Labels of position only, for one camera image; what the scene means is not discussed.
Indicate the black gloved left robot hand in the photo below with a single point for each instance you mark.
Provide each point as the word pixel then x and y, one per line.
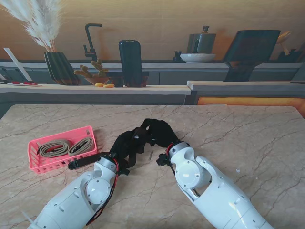
pixel 126 145

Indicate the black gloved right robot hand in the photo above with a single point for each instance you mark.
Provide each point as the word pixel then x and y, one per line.
pixel 164 133

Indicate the beige woven belt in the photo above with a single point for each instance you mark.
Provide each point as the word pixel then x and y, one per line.
pixel 53 149
pixel 81 146

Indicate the dark brown woven belt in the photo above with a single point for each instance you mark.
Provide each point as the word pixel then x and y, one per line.
pixel 81 163

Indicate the pink plastic storage basket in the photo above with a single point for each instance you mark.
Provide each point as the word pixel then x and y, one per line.
pixel 59 164

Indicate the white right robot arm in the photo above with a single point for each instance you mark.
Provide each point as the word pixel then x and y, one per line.
pixel 214 190

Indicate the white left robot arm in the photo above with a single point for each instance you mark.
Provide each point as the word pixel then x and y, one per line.
pixel 71 200

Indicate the grey kitchen counter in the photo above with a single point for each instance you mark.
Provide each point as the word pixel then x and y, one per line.
pixel 178 74

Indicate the orange fruit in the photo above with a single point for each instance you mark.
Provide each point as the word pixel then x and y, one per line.
pixel 108 86
pixel 98 84

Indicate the wooden bowl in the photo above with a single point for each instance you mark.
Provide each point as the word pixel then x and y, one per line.
pixel 95 80

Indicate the small black countertop item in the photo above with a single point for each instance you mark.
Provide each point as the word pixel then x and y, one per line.
pixel 177 57

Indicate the light wooden counter shelf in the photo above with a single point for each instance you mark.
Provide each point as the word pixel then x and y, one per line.
pixel 71 90

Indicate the black tall cylinder appliance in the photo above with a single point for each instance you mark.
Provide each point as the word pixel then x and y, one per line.
pixel 130 59

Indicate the green cactus plant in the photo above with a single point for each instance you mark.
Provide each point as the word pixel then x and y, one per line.
pixel 97 68

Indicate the white ceramic bowl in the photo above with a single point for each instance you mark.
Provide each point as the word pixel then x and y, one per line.
pixel 197 57

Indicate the pale stone counter slab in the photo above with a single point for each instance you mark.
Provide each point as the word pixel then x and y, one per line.
pixel 238 85

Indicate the grey lidded pot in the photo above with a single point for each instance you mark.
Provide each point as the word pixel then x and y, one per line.
pixel 205 43

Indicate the dark ribbed vase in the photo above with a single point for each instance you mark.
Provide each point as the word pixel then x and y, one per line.
pixel 59 69

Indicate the black kitchen faucet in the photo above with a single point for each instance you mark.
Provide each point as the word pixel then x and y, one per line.
pixel 90 40

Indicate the black angled slab stand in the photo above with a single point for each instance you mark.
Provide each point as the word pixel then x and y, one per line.
pixel 250 52

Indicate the white plate with red food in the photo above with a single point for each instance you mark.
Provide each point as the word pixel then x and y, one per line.
pixel 23 83

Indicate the white leaning board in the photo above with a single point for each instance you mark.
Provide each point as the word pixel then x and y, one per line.
pixel 16 63

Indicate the white pampas grass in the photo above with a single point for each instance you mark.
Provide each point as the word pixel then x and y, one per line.
pixel 45 26

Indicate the black utensil holder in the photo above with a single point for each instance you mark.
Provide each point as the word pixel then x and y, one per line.
pixel 289 56

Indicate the yellow kitchen utensils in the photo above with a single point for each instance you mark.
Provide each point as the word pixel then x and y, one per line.
pixel 283 37

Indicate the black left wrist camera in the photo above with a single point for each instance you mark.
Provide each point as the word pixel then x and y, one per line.
pixel 124 171

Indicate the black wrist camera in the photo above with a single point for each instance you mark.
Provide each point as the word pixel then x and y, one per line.
pixel 163 159
pixel 124 171

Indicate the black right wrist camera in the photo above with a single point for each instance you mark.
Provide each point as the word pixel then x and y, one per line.
pixel 163 159

